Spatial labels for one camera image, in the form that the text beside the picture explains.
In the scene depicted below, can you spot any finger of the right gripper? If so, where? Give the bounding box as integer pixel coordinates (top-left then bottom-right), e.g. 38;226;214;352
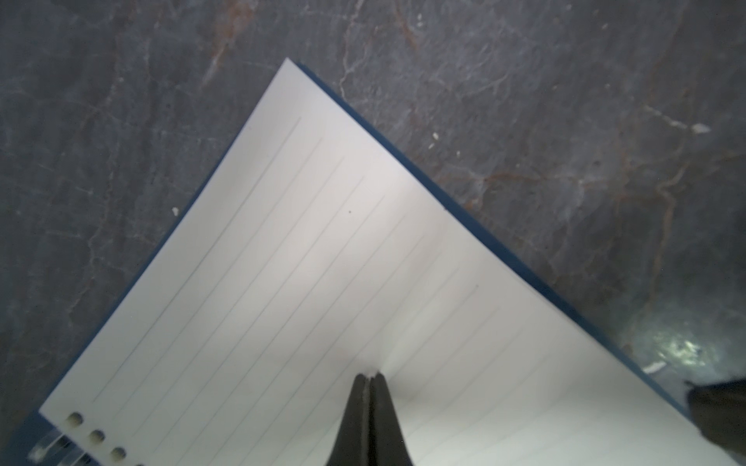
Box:
687;379;745;450

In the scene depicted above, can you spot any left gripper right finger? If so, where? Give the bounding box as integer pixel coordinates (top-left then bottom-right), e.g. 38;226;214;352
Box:
368;373;413;466

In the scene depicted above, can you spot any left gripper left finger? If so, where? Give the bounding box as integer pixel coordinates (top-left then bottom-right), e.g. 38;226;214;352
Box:
326;374;370;466

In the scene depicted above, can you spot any dark blue notebook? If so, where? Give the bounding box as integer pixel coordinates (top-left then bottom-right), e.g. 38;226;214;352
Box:
1;60;732;465

